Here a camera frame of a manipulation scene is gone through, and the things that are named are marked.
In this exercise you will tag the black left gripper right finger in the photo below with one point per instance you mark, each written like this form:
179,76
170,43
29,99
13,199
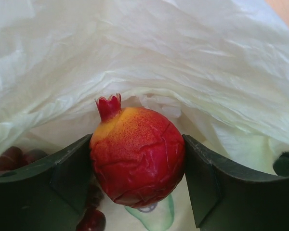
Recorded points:
227,196

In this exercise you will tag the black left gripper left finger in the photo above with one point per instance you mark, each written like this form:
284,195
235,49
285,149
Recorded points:
49,194

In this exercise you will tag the dark red grape bunch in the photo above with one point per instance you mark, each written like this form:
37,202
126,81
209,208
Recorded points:
93,219

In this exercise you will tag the red orange pomegranate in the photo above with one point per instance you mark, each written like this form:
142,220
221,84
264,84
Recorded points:
137,154

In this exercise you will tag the light green plastic bag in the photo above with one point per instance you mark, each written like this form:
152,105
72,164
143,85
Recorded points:
217,69

